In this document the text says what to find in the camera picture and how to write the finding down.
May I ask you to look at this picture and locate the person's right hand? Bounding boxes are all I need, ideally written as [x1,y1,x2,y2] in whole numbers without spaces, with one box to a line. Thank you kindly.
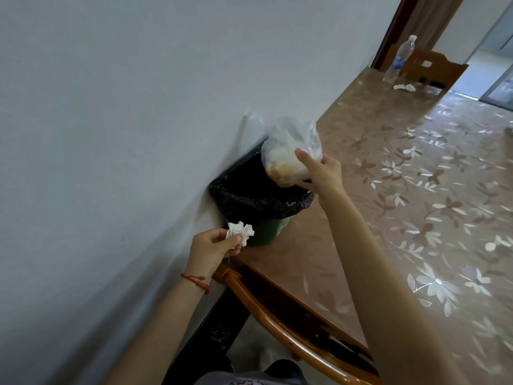
[294,148,349,199]

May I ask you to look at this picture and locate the person's left hand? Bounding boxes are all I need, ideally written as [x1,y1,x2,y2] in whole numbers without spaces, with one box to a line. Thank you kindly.
[184,228,244,283]

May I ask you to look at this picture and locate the clear plastic food bag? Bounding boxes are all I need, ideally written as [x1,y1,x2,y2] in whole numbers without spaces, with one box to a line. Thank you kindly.
[261,116,324,188]

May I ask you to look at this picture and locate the person's right forearm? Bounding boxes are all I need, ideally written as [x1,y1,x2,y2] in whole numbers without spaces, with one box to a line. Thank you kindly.
[317,187,472,385]

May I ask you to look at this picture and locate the person's left forearm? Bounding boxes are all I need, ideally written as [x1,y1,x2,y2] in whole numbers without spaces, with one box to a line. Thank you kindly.
[102,274,211,385]

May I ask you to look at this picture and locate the black bin liner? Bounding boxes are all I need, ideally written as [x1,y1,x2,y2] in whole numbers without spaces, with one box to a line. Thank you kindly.
[208,142,316,234]

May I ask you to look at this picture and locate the green trash bin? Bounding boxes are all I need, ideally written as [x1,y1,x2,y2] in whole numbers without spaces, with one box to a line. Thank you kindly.
[244,217,298,247]

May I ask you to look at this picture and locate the wooden chair with curved back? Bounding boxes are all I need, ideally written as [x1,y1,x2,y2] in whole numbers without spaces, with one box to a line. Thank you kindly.
[212,262,382,385]

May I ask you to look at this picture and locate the floral tablecloth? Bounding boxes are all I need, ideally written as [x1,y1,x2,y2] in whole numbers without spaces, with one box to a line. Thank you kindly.
[236,67,513,385]

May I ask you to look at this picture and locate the clear plastic water bottle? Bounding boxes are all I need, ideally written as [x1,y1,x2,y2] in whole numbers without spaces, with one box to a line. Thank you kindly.
[382,34,418,84]

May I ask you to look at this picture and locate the person's grey shirt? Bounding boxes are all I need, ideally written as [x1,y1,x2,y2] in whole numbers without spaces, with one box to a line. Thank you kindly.
[196,370,299,385]

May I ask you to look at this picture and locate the wooden chair with cutout back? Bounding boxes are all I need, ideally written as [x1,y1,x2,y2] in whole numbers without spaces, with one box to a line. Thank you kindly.
[400,48,470,93]

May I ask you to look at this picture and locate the sliding glass door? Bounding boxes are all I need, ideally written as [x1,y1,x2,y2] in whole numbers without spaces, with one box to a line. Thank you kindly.
[479,4,513,113]

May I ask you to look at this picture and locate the red string bracelet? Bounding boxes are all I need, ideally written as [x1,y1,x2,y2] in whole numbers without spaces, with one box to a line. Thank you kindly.
[180,273,211,295]

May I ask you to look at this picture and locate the brown door frame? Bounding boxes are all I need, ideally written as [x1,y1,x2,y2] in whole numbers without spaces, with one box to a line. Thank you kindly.
[370,0,422,71]

